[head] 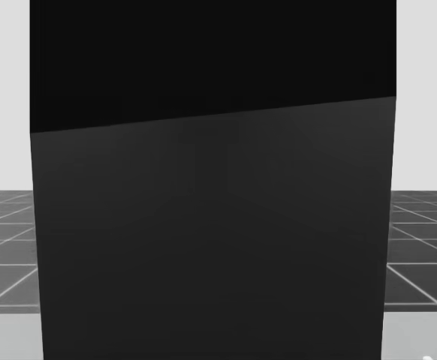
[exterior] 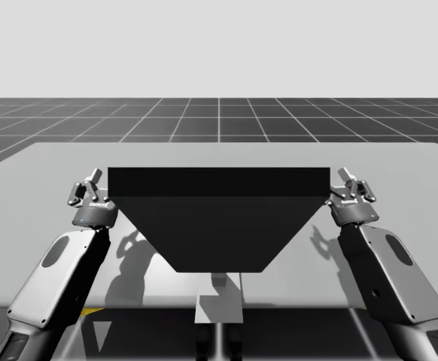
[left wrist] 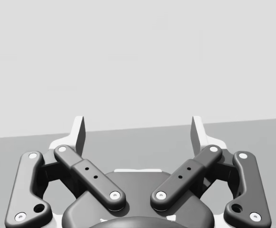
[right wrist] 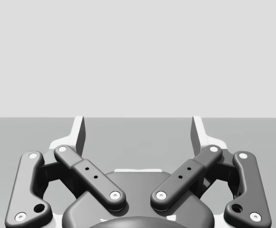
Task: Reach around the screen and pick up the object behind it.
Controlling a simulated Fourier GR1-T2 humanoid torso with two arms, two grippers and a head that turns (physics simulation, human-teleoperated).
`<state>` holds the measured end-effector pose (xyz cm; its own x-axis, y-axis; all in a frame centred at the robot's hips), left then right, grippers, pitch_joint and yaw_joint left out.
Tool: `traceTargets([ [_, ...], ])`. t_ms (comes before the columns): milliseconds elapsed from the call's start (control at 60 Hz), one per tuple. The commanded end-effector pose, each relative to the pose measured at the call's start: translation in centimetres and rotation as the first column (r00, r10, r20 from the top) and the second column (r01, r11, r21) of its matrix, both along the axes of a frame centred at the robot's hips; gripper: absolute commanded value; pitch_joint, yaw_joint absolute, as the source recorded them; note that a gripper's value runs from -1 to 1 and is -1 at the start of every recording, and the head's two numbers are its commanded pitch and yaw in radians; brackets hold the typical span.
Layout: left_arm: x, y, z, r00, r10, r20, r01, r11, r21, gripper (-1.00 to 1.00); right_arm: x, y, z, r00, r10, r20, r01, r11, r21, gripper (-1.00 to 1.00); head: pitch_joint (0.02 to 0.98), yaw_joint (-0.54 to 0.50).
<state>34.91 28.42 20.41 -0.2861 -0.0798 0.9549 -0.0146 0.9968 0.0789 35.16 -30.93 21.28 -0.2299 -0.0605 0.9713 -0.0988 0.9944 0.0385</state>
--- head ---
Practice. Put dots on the black screen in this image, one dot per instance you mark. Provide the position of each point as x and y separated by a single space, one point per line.
211 187

